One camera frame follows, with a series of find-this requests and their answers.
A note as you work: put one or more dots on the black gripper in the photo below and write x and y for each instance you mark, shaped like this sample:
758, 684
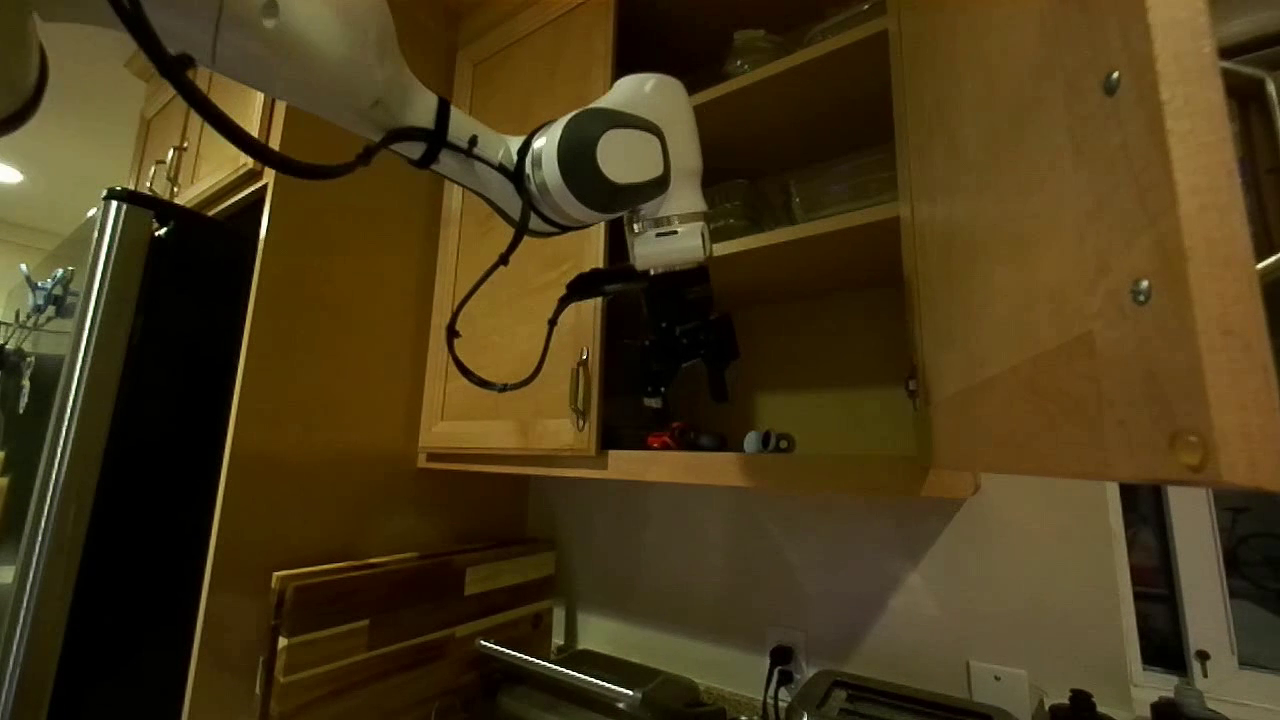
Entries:
666, 345

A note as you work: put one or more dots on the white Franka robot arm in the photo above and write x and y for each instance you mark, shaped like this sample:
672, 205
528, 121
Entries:
335, 52

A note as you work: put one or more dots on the small red object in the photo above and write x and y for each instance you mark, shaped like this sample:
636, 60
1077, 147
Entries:
666, 436

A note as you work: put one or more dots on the wide wooden cabinet door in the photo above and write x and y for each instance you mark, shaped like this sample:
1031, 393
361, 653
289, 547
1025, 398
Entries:
1055, 265

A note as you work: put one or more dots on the small wooden overhead cabinet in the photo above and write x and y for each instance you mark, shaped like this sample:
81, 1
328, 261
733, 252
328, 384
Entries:
203, 147

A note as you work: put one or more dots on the clear glass dish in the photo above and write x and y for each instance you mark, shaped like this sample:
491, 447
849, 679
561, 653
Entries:
733, 213
758, 49
843, 186

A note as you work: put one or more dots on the large wooden cutting board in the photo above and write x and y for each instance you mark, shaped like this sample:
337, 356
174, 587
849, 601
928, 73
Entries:
384, 587

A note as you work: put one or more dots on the stainless steel refrigerator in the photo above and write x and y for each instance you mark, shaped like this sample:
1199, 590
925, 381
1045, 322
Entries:
147, 403

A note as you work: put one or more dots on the white bottle black cap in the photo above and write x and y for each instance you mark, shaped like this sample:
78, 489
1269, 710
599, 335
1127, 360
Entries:
1083, 704

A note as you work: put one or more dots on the silver star-shaped decoration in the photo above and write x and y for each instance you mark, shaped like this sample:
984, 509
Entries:
44, 286

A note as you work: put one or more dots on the white framed window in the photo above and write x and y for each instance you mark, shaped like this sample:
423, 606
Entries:
1244, 587

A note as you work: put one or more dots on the recessed ceiling light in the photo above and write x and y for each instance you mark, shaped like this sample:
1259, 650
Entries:
11, 174

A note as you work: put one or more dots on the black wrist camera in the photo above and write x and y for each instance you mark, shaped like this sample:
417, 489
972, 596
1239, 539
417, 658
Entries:
595, 286

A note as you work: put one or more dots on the wooden wall cabinet carcass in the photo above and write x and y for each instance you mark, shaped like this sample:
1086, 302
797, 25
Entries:
784, 475

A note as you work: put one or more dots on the white wall outlet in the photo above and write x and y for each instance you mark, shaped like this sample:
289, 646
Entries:
1003, 684

